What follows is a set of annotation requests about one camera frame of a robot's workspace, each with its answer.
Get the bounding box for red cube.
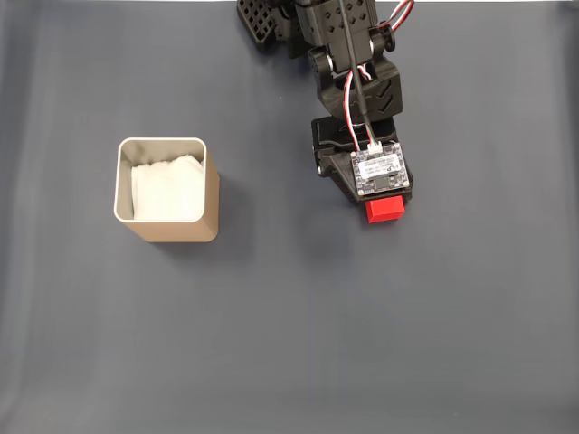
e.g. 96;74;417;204
364;195;407;225

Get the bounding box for beige metal box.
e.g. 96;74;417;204
112;137;221;243

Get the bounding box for blue table mat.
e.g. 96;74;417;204
0;2;579;434

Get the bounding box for white tissue paper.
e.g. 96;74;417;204
130;153;204;222

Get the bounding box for camera circuit board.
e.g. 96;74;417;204
350;142;412;197

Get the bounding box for white and red wires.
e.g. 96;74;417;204
343;0;415;153

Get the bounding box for black camera cable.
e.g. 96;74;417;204
337;0;376;148

